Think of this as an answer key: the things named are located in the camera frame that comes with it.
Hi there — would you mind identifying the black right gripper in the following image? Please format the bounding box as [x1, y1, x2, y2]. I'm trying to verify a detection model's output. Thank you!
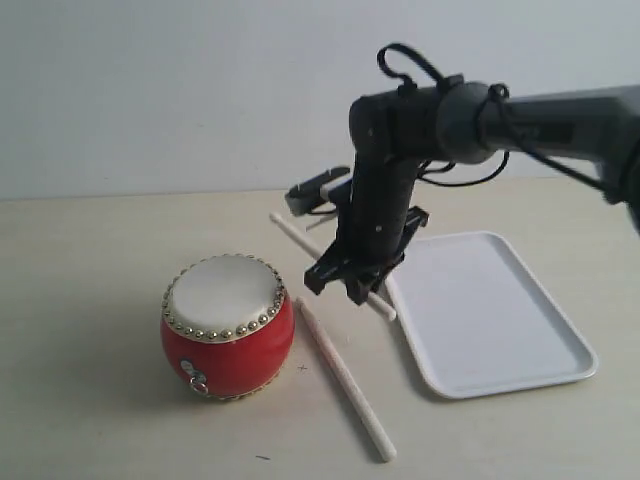
[304, 154, 421, 305]

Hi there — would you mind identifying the white drumstick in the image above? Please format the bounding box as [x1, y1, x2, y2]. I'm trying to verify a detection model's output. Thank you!
[269, 211, 397, 321]
[295, 297, 398, 463]

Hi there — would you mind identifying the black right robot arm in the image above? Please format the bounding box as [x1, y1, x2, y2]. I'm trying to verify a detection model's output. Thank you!
[304, 82, 639, 304]

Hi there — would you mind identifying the small red drum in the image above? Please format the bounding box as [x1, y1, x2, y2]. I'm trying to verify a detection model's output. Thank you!
[160, 253, 295, 401]

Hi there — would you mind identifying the white plastic tray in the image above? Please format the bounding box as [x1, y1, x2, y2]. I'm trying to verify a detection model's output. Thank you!
[386, 231, 599, 400]

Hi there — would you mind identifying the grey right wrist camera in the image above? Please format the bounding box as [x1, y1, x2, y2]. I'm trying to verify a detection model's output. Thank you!
[284, 166, 350, 217]

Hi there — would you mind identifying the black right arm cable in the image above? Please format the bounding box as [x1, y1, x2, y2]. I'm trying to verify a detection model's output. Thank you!
[377, 43, 601, 189]

